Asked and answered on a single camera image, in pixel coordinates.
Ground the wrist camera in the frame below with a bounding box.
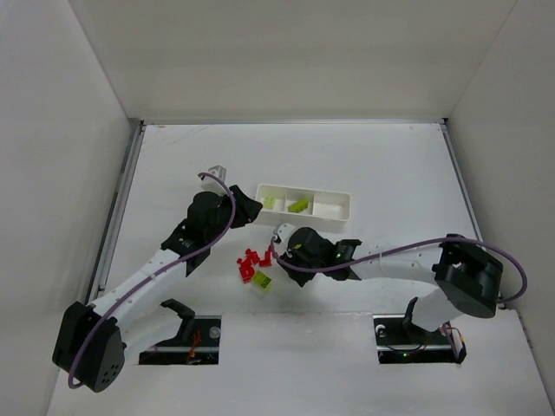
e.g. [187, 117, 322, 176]
[273, 223, 297, 244]
[202, 165, 226, 186]

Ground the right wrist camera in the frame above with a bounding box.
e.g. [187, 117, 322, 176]
[273, 223, 297, 244]

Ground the red lego pile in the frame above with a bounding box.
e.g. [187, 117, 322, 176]
[236, 247, 272, 283]

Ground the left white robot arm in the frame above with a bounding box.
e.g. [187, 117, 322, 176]
[52, 185, 263, 393]

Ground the lime green long lego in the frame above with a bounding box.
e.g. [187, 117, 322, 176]
[251, 270, 272, 292]

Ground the white three-compartment tray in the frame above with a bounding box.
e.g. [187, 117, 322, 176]
[256, 184, 351, 232]

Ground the lime green 2x4 lego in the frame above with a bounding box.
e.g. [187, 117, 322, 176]
[288, 198, 310, 213]

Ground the lime green 2x2 lego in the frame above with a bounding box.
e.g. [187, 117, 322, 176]
[262, 196, 278, 211]

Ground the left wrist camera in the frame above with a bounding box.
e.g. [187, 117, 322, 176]
[202, 165, 226, 186]

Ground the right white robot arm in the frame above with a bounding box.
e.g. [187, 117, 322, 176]
[270, 224, 503, 338]

